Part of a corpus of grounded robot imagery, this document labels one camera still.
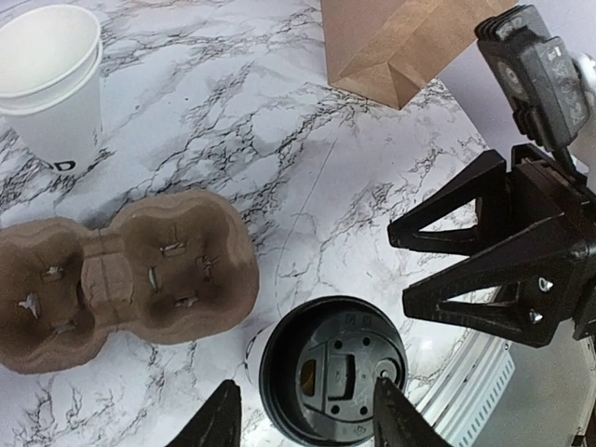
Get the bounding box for stacked white paper cups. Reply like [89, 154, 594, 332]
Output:
[1, 5, 103, 175]

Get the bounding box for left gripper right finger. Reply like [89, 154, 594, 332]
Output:
[372, 377, 450, 447]

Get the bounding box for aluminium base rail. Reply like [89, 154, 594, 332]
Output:
[416, 332, 515, 446]

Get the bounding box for brown cardboard cup carrier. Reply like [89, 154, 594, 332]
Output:
[1, 190, 260, 374]

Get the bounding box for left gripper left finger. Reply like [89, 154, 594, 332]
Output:
[167, 379, 242, 447]

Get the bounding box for black plastic cup lid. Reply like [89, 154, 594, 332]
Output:
[252, 295, 408, 446]

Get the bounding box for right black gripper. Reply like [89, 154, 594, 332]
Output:
[387, 144, 595, 347]

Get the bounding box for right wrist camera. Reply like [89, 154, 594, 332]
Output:
[474, 5, 589, 152]

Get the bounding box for brown paper bag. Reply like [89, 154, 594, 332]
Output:
[321, 0, 515, 109]

